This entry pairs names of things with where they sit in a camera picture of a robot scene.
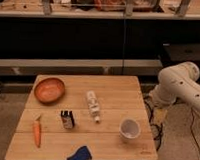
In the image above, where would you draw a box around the black cable bundle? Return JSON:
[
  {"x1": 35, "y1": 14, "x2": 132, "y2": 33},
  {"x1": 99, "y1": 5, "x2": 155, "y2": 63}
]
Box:
[{"x1": 141, "y1": 92, "x2": 166, "y2": 151}]

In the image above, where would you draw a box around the orange wooden bowl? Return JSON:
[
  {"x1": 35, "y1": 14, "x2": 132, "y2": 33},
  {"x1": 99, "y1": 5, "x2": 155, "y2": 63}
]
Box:
[{"x1": 34, "y1": 77, "x2": 65, "y2": 103}]

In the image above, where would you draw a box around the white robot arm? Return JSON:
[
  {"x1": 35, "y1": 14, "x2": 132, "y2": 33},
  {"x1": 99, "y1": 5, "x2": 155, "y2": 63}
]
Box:
[{"x1": 149, "y1": 61, "x2": 200, "y2": 118}]

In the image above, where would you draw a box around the red object on shelf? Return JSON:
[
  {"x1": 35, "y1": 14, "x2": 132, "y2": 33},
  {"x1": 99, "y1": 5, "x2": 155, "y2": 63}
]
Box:
[{"x1": 94, "y1": 0, "x2": 125, "y2": 11}]

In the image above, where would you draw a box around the white plastic bottle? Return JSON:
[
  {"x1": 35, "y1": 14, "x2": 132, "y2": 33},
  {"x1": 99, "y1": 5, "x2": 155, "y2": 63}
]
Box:
[{"x1": 87, "y1": 90, "x2": 101, "y2": 123}]

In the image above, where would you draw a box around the orange carrot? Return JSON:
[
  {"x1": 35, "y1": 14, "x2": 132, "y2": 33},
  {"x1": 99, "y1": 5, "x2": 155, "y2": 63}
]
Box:
[{"x1": 32, "y1": 117, "x2": 41, "y2": 148}]

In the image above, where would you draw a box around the blue cloth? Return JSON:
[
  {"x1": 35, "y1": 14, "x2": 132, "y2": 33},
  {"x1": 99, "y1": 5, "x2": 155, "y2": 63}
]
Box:
[{"x1": 67, "y1": 146, "x2": 92, "y2": 160}]

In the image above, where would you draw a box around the black box on shelf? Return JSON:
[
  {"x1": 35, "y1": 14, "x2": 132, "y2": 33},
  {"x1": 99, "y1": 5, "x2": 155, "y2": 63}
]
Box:
[{"x1": 161, "y1": 43, "x2": 200, "y2": 69}]

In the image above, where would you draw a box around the white paper cup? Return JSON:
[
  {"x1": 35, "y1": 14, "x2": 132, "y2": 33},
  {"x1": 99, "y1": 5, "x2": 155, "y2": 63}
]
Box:
[{"x1": 119, "y1": 119, "x2": 140, "y2": 143}]

